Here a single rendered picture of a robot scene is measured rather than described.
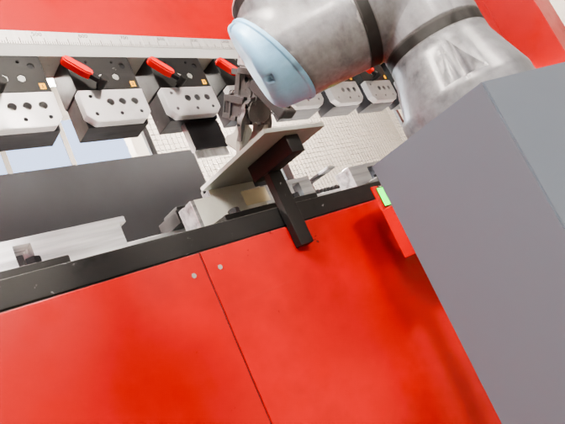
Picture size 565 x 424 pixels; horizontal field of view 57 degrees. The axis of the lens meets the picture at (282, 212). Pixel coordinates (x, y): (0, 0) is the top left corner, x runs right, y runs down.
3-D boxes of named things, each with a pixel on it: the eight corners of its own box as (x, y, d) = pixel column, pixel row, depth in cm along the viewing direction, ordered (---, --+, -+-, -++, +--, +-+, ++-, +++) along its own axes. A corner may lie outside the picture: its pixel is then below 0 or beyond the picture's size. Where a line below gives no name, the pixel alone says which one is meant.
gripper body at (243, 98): (244, 119, 125) (248, 68, 122) (271, 125, 120) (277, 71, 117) (220, 119, 119) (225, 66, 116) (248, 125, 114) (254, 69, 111)
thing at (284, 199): (329, 229, 104) (284, 135, 107) (286, 254, 114) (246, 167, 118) (341, 225, 106) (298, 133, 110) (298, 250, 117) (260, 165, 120)
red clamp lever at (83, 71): (65, 50, 105) (110, 76, 110) (59, 63, 108) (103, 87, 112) (61, 56, 104) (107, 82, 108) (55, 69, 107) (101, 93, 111)
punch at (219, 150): (199, 156, 125) (184, 122, 126) (195, 161, 126) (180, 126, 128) (231, 151, 132) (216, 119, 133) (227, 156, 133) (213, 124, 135)
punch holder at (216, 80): (239, 111, 134) (213, 56, 137) (222, 128, 140) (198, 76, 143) (280, 108, 144) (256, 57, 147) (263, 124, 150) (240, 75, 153)
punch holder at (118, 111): (90, 123, 107) (62, 55, 110) (77, 143, 113) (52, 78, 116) (154, 118, 117) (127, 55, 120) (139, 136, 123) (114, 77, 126)
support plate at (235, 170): (265, 133, 101) (262, 129, 101) (202, 191, 120) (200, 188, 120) (324, 125, 114) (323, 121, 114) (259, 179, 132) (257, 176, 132)
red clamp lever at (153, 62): (151, 52, 119) (188, 75, 123) (144, 63, 122) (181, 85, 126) (149, 57, 118) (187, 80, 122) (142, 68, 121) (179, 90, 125)
